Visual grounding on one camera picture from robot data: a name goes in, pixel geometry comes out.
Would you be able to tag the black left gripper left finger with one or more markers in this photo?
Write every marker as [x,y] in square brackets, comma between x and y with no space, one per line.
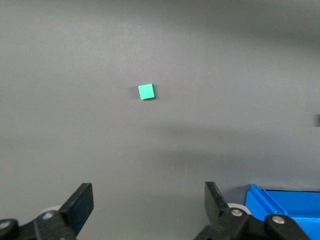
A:
[75,207]

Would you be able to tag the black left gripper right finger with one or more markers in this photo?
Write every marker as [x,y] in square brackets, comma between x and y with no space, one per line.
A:
[217,212]

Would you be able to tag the green cube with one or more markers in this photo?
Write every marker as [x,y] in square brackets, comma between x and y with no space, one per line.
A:
[146,91]

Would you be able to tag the blue plastic bin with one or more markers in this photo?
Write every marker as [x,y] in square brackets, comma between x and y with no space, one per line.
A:
[295,207]

